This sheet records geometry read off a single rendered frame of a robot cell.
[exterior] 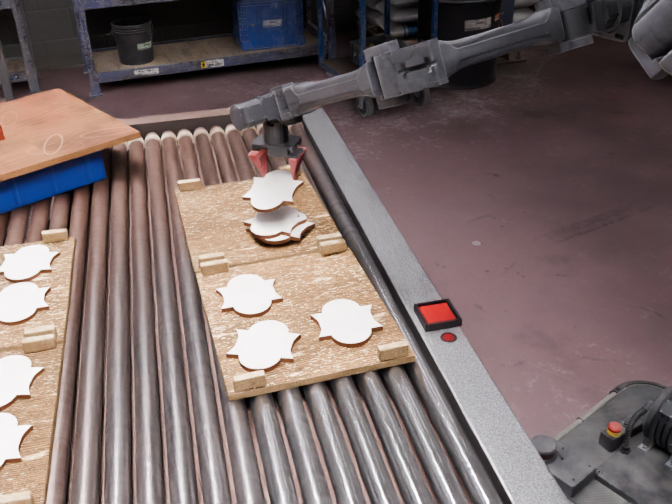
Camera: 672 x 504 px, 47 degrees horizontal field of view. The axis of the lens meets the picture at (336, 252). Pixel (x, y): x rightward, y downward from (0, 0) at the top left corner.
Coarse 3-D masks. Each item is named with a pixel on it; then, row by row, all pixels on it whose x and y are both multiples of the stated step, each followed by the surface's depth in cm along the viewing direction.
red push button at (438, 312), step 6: (426, 306) 157; (432, 306) 157; (438, 306) 157; (444, 306) 157; (426, 312) 155; (432, 312) 155; (438, 312) 155; (444, 312) 155; (450, 312) 155; (426, 318) 153; (432, 318) 153; (438, 318) 153; (444, 318) 153; (450, 318) 153
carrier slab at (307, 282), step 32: (320, 256) 173; (352, 256) 172; (288, 288) 162; (320, 288) 162; (352, 288) 162; (224, 320) 153; (256, 320) 153; (288, 320) 152; (384, 320) 152; (224, 352) 144; (320, 352) 144; (352, 352) 144; (224, 384) 139; (288, 384) 137
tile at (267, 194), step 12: (264, 180) 182; (276, 180) 181; (288, 180) 180; (252, 192) 179; (264, 192) 178; (276, 192) 178; (288, 192) 177; (252, 204) 176; (264, 204) 175; (276, 204) 174
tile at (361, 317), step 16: (336, 304) 155; (352, 304) 155; (320, 320) 150; (336, 320) 150; (352, 320) 150; (368, 320) 150; (320, 336) 146; (336, 336) 146; (352, 336) 146; (368, 336) 146
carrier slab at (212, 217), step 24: (192, 192) 201; (216, 192) 201; (240, 192) 201; (312, 192) 200; (192, 216) 190; (216, 216) 190; (240, 216) 190; (312, 216) 189; (192, 240) 180; (216, 240) 180; (240, 240) 180; (312, 240) 179; (192, 264) 172; (240, 264) 171
